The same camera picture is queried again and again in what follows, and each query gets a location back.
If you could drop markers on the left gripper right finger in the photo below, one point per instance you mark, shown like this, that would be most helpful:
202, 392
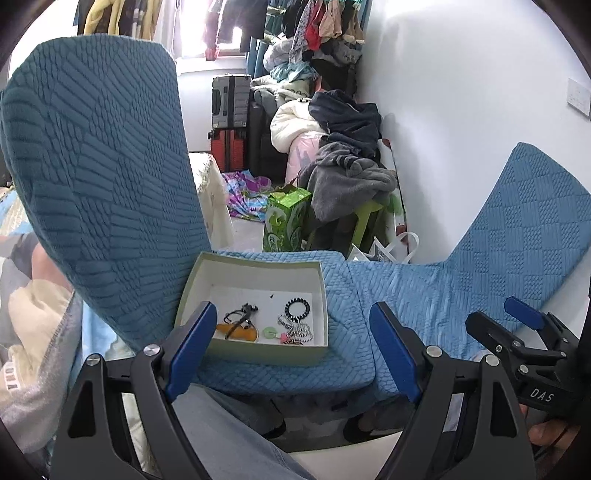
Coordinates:
401, 349

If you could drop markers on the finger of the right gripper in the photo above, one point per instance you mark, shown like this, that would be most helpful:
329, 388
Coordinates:
523, 312
494, 337

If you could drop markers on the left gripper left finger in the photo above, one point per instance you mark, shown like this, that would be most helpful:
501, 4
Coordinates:
185, 347

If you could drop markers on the orange gourd pendant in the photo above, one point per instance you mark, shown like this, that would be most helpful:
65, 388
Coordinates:
238, 332

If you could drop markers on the green cardboard box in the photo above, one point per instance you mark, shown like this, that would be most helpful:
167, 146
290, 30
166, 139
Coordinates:
290, 297

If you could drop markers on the person's right hand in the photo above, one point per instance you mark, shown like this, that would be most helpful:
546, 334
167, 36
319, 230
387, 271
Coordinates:
553, 438

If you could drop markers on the person's grey trouser leg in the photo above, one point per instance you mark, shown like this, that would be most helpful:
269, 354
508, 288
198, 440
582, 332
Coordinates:
227, 437

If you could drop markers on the green plastic stool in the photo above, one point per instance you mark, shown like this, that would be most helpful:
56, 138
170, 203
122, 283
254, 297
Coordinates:
343, 234

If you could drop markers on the white lace-covered table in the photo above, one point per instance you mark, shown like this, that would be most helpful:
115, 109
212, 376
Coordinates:
212, 195

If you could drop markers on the purple patterned cloth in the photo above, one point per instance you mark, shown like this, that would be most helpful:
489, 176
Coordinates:
246, 195

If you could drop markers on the green patterned carton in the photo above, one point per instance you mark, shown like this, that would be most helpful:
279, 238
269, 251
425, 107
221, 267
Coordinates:
286, 210

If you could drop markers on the grey fleece blanket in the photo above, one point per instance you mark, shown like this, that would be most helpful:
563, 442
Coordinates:
340, 182

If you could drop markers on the black suitcase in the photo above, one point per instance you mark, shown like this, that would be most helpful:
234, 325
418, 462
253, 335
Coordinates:
262, 158

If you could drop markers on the red suitcase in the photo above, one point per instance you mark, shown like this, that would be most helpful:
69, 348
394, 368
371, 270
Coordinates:
228, 148

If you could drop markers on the dark navy clothing pile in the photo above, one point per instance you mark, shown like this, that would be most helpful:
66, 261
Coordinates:
358, 125

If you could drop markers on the blue textured sofa cover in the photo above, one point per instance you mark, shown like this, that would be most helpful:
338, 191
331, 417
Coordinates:
92, 134

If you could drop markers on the cream quilt bundle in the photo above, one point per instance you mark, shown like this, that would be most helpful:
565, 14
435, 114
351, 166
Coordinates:
290, 121

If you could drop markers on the grey suitcase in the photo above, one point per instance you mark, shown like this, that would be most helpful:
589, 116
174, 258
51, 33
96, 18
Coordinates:
230, 101

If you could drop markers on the hanging clothes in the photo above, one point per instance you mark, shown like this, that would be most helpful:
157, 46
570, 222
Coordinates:
202, 28

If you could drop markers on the white bag with handles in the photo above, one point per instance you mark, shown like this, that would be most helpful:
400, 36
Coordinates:
401, 251

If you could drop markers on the white wall switch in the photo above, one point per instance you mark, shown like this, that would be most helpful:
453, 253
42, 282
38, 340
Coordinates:
578, 97

